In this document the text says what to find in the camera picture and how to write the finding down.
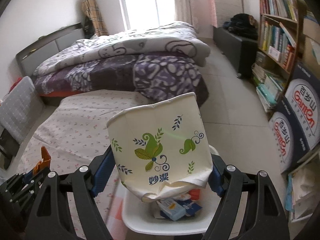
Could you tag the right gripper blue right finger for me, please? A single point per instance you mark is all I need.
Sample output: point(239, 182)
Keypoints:
point(264, 216)

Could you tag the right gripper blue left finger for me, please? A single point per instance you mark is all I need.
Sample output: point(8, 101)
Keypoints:
point(50, 216)

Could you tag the light blue milk carton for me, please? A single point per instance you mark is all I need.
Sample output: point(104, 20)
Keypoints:
point(171, 209)

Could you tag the crushed floral paper cup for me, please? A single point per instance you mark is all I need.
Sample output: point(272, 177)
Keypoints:
point(173, 123)

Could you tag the red snack wrapper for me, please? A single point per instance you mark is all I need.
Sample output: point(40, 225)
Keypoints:
point(193, 195)

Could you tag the blue label box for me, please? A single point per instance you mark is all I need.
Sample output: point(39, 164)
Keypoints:
point(190, 206)

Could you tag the white plastic trash bin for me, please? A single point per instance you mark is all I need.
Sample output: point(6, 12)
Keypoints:
point(154, 179)

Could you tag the white low shelf with papers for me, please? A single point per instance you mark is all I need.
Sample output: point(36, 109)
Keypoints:
point(302, 195)

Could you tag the lower Ganten water carton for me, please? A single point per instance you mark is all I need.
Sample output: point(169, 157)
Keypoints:
point(290, 140)

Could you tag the ganten water carton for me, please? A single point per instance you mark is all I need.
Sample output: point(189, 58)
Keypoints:
point(290, 140)
point(303, 97)

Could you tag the cherry print table cloth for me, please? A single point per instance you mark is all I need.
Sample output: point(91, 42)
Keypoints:
point(74, 134)

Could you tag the grey checked cushion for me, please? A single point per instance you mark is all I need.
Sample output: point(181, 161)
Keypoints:
point(20, 109)

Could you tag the red cloth behind cushion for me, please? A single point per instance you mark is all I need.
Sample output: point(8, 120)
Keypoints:
point(15, 84)

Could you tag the upper Ganten water carton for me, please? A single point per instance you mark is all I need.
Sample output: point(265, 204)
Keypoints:
point(303, 97)

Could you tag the brown cardboard box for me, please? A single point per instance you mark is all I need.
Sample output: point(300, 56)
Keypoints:
point(311, 48)

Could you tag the black storage bench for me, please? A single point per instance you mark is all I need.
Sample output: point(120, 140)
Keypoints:
point(240, 51)

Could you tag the purple patterned bed sheet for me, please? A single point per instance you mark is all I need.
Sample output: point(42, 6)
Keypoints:
point(157, 76)

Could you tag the black bag hanging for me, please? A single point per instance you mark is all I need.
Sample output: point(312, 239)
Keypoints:
point(88, 28)

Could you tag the bed with dark headboard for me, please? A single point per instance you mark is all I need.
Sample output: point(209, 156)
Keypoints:
point(31, 57)

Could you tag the dark clothes pile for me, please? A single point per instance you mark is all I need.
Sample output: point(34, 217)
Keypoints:
point(243, 25)

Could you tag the plaid fabric hanging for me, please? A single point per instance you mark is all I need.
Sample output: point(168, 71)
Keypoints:
point(91, 10)

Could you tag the white cartoon print duvet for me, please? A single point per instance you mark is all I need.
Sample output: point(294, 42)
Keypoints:
point(176, 37)

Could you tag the wooden bookshelf with books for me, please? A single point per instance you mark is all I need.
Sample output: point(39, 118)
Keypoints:
point(279, 47)

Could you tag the pink white folded panel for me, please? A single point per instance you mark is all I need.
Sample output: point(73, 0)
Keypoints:
point(222, 11)

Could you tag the sheer white curtain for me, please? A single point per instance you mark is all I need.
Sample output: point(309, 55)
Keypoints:
point(186, 11)

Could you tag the window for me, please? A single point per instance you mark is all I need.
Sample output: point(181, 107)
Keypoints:
point(147, 13)

